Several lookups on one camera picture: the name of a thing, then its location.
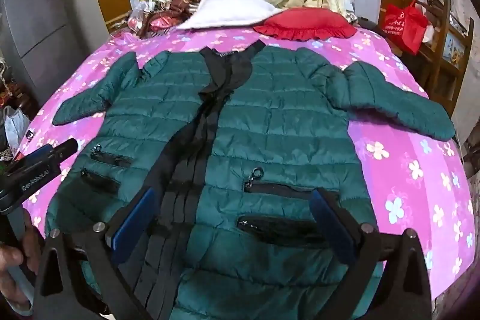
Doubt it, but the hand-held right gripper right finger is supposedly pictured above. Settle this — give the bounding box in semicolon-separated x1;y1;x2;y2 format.
309;188;432;320

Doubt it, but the wooden rack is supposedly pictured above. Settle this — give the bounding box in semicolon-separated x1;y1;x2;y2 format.
416;0;475;114

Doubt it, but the white pillow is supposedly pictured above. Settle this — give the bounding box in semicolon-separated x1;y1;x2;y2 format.
176;0;284;31

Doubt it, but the pink floral bedsheet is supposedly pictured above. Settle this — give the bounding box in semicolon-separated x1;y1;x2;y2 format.
19;24;475;320

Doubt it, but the clear plastic bottle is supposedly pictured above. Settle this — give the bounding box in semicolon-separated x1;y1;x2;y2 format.
131;0;154;24

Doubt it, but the red shopping bag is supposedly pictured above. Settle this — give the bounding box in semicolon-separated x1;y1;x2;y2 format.
380;0;430;56

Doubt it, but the person's left hand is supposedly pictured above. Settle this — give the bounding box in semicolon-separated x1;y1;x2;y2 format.
0;209;46;311

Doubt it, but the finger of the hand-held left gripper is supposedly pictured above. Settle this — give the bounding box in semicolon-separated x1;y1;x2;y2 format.
49;138;79;165

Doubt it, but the red ruffled pillow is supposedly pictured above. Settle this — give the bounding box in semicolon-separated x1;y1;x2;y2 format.
253;8;357;41

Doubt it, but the white plastic bag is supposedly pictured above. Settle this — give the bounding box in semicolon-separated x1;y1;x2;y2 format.
4;106;31;152

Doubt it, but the green puffer jacket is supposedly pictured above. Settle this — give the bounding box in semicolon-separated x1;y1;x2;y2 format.
52;40;456;320

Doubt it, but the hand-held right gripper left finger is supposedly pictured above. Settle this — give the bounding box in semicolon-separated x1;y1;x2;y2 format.
32;188;157;320

